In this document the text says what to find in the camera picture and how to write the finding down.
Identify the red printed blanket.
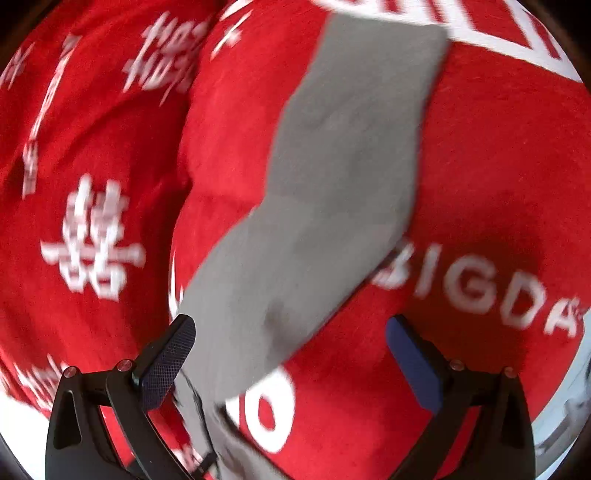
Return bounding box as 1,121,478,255
0,0,591,480

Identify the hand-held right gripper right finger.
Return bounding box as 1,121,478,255
385,315,536,480

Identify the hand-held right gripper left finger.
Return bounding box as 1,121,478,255
45,314,199,480

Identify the grey knit garment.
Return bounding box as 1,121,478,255
173,11,451,480

